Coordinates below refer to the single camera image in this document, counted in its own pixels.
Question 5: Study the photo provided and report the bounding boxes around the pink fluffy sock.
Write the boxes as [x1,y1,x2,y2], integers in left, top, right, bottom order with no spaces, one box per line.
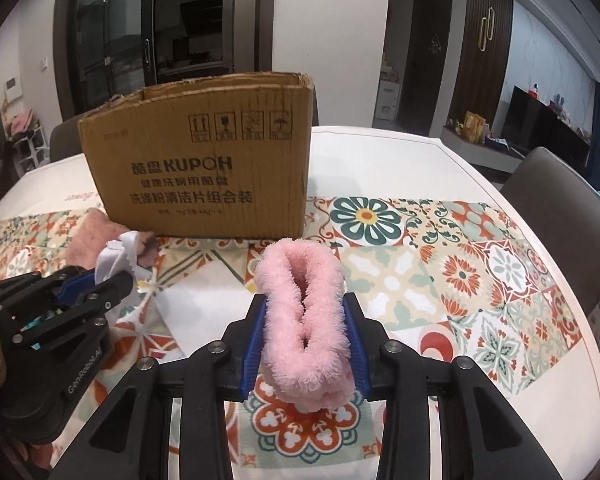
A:
[254,237,356,411]

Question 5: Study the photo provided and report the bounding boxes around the small white storage cabinet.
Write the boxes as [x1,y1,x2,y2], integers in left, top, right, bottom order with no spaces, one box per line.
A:
[375,82,399,121]

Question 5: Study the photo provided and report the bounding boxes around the floral patterned tablecloth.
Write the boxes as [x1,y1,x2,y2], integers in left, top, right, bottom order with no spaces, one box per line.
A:
[0,125,600,480]

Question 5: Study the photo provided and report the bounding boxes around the yellow snack packages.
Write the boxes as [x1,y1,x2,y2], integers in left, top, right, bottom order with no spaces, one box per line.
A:
[459,111,492,144]

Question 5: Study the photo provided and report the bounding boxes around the person's left hand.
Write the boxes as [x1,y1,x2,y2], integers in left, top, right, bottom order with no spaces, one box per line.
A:
[7,440,52,478]

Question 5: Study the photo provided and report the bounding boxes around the dark brown room door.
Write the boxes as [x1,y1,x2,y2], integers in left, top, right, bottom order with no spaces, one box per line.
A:
[407,0,456,136]

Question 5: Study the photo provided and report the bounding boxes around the white television stand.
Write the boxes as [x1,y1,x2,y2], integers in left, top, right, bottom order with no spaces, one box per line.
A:
[440,125,526,173]

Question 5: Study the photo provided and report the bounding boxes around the dark sliding glass door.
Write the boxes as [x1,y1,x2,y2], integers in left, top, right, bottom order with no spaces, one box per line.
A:
[54,0,277,121]

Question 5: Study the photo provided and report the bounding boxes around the brown cardboard box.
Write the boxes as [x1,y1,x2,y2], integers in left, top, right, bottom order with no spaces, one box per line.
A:
[77,72,315,241]

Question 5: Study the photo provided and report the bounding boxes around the wood panel with gold handle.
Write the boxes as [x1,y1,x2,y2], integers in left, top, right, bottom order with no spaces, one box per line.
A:
[450,0,516,126]

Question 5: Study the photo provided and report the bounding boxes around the black television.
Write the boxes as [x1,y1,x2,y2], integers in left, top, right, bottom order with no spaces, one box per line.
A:
[502,85,593,176]

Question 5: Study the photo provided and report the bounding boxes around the white shoe rack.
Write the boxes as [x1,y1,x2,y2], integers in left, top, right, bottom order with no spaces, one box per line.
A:
[5,110,49,177]

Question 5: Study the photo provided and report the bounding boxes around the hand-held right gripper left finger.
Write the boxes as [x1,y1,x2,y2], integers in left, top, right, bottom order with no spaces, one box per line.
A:
[47,292,271,480]

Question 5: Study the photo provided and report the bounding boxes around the pink towel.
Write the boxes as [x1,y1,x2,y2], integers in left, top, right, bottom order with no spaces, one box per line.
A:
[65,207,159,268]

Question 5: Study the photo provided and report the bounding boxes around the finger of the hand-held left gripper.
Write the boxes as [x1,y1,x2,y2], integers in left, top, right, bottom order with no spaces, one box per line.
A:
[54,265,99,307]
[76,270,138,320]

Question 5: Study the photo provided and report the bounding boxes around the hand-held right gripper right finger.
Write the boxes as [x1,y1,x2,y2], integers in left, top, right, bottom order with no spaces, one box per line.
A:
[342,292,553,480]

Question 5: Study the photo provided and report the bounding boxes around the white cloth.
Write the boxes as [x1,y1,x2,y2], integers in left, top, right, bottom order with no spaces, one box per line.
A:
[95,230,152,287]

